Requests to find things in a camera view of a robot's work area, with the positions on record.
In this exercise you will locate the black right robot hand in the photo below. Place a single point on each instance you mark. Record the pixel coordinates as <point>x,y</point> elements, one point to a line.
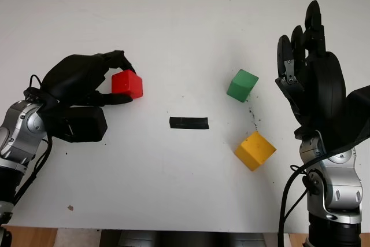
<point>321,90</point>

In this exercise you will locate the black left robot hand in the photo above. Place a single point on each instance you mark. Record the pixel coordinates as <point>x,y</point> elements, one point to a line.
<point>75,76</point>

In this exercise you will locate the red cube block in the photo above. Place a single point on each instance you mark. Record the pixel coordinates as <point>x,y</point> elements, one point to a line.
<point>127,83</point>

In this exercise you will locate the green cube block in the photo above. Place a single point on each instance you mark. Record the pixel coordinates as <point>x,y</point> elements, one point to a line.
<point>241,86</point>

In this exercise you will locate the yellow cube block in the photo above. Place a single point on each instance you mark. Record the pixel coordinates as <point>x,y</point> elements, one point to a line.
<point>254,150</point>

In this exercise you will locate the black tape strip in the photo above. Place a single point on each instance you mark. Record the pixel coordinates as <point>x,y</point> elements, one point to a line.
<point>189,123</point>

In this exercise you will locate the black robot torso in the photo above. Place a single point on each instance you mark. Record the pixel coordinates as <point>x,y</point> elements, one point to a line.
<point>182,239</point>

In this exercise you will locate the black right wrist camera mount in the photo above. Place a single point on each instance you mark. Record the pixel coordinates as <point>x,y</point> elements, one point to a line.
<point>355,117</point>

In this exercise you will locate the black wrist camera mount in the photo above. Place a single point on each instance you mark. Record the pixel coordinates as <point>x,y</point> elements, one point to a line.
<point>84,124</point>
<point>355,117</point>

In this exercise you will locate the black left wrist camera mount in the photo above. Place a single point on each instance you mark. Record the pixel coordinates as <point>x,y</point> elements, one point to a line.
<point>84,124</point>

